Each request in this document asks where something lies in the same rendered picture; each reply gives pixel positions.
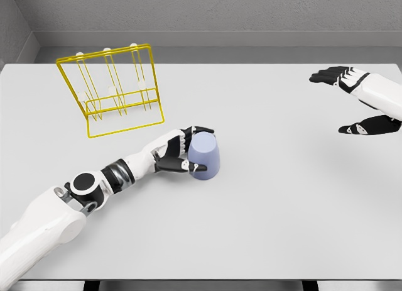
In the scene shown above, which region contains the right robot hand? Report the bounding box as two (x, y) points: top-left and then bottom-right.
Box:
(308, 65), (402, 136)

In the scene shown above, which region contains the lavender plastic cup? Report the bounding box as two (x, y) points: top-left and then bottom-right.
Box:
(187, 131), (220, 182)

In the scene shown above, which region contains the yellow wire cup holder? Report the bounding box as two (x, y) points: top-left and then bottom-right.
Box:
(55, 43), (165, 139)

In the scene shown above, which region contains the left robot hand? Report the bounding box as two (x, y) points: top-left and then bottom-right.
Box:
(141, 125), (215, 175)

